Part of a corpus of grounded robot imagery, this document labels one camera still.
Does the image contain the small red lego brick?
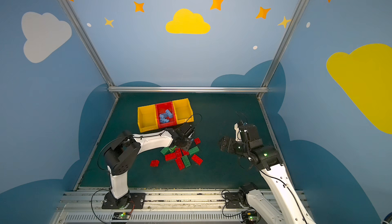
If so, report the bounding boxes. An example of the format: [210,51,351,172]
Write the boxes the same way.
[150,160,160,167]
[194,138,201,145]

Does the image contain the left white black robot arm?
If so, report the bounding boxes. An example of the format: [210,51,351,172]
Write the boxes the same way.
[102,123,195,209]

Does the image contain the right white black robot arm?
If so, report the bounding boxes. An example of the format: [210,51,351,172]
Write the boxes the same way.
[219,122,314,224]

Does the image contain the green lego brick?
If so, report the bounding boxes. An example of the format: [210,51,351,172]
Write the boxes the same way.
[169,146,177,152]
[181,155,191,168]
[188,146,200,156]
[160,147,172,155]

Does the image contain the right yellow plastic bin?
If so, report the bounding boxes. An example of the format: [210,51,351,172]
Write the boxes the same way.
[172,98,194,125]

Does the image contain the yellow plastic bin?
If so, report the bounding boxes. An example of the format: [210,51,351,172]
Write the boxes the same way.
[172,98,194,125]
[137,104,159,133]

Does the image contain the red plastic bin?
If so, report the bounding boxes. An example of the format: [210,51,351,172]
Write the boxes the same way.
[155,102,177,129]

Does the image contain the left yellow plastic bin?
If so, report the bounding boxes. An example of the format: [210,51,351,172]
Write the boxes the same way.
[137,104,159,133]

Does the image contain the right green circuit board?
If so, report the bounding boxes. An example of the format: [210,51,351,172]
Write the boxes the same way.
[241,211,260,224]

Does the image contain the green circuit board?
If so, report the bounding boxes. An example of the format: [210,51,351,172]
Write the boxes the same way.
[241,211,260,224]
[112,212,131,221]

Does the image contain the left green circuit board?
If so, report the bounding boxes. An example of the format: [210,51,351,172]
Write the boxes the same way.
[112,212,131,221]

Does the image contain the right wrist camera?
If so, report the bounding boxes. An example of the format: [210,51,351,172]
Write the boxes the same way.
[234,122,245,141]

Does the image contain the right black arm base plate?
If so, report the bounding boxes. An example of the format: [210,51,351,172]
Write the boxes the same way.
[222,191,249,209]

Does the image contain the aluminium frame right post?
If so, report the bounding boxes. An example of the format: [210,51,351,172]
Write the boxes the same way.
[257,0,310,102]

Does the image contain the aluminium frame post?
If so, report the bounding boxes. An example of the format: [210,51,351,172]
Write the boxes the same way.
[58,0,115,88]
[257,0,310,102]

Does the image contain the aluminium frame back bar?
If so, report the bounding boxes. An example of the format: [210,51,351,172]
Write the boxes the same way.
[108,86,268,93]

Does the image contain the aluminium frame left post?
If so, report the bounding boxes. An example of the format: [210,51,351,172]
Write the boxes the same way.
[58,0,115,88]

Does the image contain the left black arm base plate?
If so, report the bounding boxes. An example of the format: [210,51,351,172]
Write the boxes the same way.
[102,191,146,210]

